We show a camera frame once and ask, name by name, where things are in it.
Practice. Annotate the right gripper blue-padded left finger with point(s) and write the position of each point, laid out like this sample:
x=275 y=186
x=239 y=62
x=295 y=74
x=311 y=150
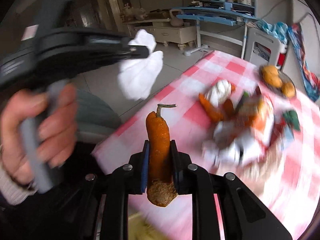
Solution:
x=144 y=167

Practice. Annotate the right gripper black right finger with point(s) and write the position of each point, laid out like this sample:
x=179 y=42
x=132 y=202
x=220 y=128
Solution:
x=177 y=167

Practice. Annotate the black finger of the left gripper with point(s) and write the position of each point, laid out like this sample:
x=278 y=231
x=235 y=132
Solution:
x=138 y=52

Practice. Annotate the white tissue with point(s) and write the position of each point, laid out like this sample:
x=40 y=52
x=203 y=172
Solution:
x=137 y=77

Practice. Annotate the small orange peel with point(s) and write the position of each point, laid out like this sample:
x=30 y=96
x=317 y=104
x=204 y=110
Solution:
x=228 y=108

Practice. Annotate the small white tissue ball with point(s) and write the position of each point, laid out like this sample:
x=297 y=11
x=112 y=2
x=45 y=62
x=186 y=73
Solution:
x=219 y=92

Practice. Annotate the blue green milk carton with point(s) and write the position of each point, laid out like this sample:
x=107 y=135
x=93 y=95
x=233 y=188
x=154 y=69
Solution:
x=284 y=129

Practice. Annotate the person's left hand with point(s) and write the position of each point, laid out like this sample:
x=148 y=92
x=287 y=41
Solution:
x=38 y=135

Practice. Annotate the cream TV cabinet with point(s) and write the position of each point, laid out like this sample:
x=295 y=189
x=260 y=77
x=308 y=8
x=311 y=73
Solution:
x=164 y=32

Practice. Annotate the pink kettle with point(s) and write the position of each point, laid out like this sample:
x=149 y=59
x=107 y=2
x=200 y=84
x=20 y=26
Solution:
x=175 y=21

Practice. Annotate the teal sofa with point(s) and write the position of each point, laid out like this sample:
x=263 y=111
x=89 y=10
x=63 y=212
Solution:
x=96 y=120

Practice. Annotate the blue study desk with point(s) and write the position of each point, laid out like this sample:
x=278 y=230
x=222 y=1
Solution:
x=223 y=13

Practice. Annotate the red white checkered tablecloth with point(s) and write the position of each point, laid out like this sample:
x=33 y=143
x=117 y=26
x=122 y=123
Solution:
x=280 y=164

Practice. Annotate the white plastic stool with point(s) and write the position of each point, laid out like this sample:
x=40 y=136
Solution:
x=264 y=50

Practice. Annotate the dark fruit bowl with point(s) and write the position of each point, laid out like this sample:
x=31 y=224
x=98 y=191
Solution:
x=284 y=79

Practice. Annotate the yellow mango left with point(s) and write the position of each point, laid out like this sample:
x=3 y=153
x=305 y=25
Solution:
x=271 y=76

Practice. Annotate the yellow mango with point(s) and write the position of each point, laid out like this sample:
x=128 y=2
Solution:
x=288 y=90
x=271 y=76

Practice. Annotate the yellow mango right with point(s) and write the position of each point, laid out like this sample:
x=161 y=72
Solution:
x=288 y=90

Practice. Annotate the blue crumpled cloth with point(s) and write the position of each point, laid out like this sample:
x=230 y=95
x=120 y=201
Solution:
x=277 y=30

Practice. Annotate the colourful hanging bag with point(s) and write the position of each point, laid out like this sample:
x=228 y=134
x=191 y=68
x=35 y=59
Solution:
x=310 y=79

